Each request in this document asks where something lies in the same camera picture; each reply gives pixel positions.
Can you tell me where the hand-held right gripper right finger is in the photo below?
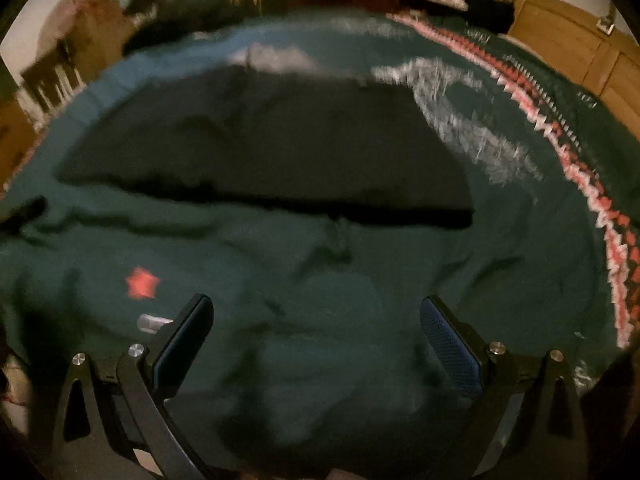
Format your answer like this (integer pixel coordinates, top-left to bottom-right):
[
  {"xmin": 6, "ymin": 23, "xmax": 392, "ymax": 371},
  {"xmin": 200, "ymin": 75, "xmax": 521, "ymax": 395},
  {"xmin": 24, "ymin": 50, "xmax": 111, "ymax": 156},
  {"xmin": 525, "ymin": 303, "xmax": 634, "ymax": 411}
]
[{"xmin": 419, "ymin": 296, "xmax": 590, "ymax": 480}]

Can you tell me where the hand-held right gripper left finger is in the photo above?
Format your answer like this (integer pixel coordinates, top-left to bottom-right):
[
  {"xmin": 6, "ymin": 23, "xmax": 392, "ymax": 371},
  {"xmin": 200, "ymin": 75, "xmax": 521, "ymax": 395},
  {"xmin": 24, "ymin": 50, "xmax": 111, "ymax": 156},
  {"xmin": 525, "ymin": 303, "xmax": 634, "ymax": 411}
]
[{"xmin": 52, "ymin": 294, "xmax": 216, "ymax": 480}]

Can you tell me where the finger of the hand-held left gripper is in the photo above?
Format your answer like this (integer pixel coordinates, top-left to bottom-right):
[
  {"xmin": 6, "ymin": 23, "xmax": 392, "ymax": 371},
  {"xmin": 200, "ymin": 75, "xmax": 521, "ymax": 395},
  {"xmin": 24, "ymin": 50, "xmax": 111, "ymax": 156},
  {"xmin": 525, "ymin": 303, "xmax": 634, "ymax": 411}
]
[{"xmin": 0, "ymin": 196, "xmax": 49, "ymax": 237}]

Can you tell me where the black and grey work jacket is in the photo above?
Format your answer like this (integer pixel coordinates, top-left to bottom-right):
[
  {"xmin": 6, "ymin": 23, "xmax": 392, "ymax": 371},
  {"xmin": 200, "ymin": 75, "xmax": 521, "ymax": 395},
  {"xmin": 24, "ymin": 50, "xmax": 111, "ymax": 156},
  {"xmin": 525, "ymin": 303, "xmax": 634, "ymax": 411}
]
[{"xmin": 57, "ymin": 42, "xmax": 477, "ymax": 232}]

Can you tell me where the heap of black clothes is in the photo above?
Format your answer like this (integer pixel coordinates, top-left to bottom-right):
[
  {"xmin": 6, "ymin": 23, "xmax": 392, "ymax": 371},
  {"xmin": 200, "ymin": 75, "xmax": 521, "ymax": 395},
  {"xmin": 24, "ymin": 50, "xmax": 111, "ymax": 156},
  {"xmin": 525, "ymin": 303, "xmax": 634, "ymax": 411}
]
[{"xmin": 122, "ymin": 0, "xmax": 251, "ymax": 57}]

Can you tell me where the green printed blanket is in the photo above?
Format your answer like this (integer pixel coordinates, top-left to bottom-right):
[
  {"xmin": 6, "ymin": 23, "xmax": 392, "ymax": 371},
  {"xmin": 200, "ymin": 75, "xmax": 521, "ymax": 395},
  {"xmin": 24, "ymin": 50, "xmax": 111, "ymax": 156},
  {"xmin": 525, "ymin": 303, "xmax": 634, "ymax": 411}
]
[{"xmin": 0, "ymin": 10, "xmax": 640, "ymax": 476}]

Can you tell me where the stack of cardboard boxes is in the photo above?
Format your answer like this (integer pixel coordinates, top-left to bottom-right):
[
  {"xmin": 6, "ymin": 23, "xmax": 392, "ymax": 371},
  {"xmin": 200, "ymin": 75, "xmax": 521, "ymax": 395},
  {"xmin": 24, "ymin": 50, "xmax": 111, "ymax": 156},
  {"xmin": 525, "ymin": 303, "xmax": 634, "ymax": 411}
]
[{"xmin": 70, "ymin": 0, "xmax": 132, "ymax": 77}]

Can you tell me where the wooden headboard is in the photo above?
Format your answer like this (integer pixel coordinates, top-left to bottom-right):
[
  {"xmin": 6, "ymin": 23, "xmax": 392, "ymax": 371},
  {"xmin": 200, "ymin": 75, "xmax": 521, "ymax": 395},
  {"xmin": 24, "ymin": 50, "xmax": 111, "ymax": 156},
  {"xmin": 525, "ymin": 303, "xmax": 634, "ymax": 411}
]
[{"xmin": 505, "ymin": 0, "xmax": 640, "ymax": 122}]

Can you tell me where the curved metal pole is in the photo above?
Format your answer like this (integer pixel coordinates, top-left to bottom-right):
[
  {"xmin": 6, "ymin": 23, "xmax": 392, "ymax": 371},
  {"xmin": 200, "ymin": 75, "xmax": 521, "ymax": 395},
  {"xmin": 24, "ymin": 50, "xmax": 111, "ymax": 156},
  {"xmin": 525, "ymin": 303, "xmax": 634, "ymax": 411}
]
[{"xmin": 597, "ymin": 4, "xmax": 617, "ymax": 37}]

